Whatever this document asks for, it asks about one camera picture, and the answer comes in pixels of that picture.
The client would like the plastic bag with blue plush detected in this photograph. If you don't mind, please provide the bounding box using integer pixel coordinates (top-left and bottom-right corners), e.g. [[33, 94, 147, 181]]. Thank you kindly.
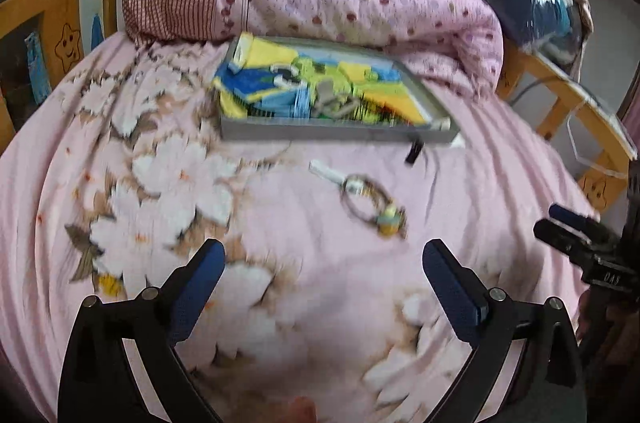
[[470, 0, 583, 68]]

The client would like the white clothes hanger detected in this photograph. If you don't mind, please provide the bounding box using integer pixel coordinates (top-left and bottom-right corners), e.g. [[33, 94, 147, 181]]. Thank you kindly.
[[567, 100, 631, 178]]

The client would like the grey shallow box tray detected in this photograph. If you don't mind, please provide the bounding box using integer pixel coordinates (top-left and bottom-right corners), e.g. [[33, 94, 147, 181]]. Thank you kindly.
[[218, 32, 460, 148]]

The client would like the cartoon frog drawing paper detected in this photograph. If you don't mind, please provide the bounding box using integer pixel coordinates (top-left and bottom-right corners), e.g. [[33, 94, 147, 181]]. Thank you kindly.
[[212, 34, 431, 126]]

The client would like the black bead bracelet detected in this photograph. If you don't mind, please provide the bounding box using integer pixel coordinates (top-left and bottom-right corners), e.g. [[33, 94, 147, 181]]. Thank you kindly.
[[350, 95, 401, 124]]

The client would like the metal key ring with charm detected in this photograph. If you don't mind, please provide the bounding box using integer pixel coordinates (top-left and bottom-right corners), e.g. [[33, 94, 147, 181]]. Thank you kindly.
[[309, 159, 407, 238]]

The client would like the wooden bed rail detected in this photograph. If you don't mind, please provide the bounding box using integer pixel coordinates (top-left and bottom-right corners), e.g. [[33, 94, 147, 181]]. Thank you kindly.
[[25, 15, 106, 104]]

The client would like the pink floral bed sheet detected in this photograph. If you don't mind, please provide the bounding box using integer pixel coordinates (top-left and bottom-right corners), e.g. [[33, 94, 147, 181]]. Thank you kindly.
[[0, 30, 606, 423]]

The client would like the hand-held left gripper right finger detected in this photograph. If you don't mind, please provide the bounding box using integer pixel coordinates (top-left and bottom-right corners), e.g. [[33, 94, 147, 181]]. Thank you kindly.
[[422, 239, 587, 423]]

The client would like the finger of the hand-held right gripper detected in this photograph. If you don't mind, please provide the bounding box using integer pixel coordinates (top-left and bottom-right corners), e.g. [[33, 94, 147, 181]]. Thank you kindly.
[[533, 219, 601, 266], [548, 203, 608, 239]]

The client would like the light blue wrist watch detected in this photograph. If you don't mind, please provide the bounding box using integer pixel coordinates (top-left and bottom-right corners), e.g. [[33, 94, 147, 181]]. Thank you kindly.
[[270, 65, 316, 120]]

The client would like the black cable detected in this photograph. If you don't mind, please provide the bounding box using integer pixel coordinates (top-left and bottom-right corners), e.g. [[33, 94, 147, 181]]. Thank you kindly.
[[510, 75, 571, 104]]

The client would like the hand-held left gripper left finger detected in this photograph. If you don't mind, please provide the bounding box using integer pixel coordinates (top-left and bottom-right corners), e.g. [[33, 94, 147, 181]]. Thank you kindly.
[[57, 239, 227, 423]]

